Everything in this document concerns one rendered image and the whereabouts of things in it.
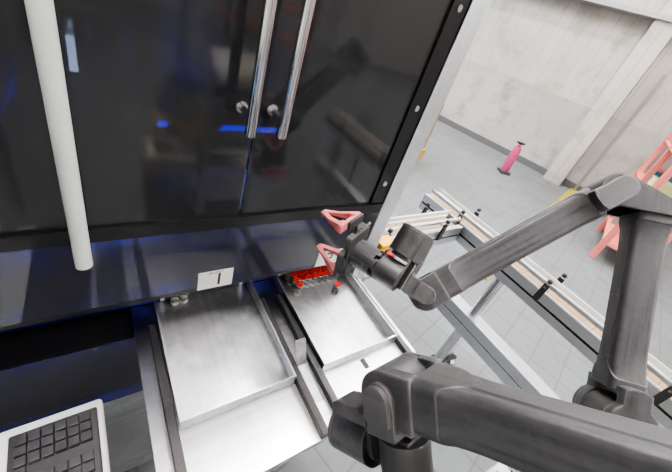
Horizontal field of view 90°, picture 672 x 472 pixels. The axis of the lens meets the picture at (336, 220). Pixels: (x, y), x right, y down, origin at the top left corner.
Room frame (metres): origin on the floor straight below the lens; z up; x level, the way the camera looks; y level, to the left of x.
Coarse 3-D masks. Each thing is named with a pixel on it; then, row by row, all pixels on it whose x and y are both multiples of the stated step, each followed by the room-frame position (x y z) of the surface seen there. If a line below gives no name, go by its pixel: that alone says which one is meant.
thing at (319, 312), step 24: (288, 288) 0.76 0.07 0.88; (312, 288) 0.80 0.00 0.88; (360, 288) 0.84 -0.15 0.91; (312, 312) 0.70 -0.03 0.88; (336, 312) 0.73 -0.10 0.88; (360, 312) 0.77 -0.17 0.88; (312, 336) 0.62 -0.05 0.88; (336, 336) 0.65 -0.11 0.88; (360, 336) 0.68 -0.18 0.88; (384, 336) 0.71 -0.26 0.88; (336, 360) 0.55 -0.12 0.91
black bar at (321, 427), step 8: (264, 304) 0.65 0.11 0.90; (272, 320) 0.61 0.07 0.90; (280, 336) 0.57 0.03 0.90; (288, 352) 0.53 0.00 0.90; (296, 368) 0.50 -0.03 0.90; (296, 376) 0.48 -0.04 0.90; (296, 384) 0.47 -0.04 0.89; (304, 384) 0.47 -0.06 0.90; (304, 392) 0.45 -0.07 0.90; (304, 400) 0.44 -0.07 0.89; (312, 400) 0.44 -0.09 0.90; (312, 408) 0.42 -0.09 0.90; (312, 416) 0.41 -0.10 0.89; (320, 416) 0.41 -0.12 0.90; (320, 424) 0.39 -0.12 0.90; (320, 432) 0.38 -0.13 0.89
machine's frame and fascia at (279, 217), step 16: (304, 208) 0.73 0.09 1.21; (320, 208) 0.75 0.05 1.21; (336, 208) 0.78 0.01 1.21; (352, 208) 0.82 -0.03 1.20; (368, 208) 0.86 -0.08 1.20; (128, 224) 0.46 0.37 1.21; (144, 224) 0.48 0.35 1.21; (160, 224) 0.50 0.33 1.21; (176, 224) 0.51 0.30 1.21; (192, 224) 0.54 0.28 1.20; (208, 224) 0.56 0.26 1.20; (224, 224) 0.58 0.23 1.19; (240, 224) 0.61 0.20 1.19; (256, 224) 0.63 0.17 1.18; (0, 240) 0.34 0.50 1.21; (16, 240) 0.35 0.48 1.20; (32, 240) 0.37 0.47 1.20; (48, 240) 0.38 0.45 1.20; (64, 240) 0.39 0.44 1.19; (96, 240) 0.42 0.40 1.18; (288, 272) 0.72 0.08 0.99; (128, 304) 0.45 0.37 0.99; (48, 320) 0.36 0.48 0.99
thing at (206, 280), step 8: (208, 272) 0.56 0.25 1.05; (216, 272) 0.58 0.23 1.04; (224, 272) 0.59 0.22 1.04; (232, 272) 0.60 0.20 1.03; (200, 280) 0.55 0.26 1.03; (208, 280) 0.56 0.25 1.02; (216, 280) 0.58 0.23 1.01; (224, 280) 0.59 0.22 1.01; (200, 288) 0.55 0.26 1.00; (208, 288) 0.57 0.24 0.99
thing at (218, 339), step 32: (224, 288) 0.68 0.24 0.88; (160, 320) 0.51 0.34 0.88; (192, 320) 0.54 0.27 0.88; (224, 320) 0.57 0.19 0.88; (256, 320) 0.61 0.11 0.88; (192, 352) 0.46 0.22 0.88; (224, 352) 0.49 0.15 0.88; (256, 352) 0.52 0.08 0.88; (192, 384) 0.39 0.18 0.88; (224, 384) 0.41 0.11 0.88; (256, 384) 0.44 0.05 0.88; (288, 384) 0.46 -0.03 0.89; (192, 416) 0.32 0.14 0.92
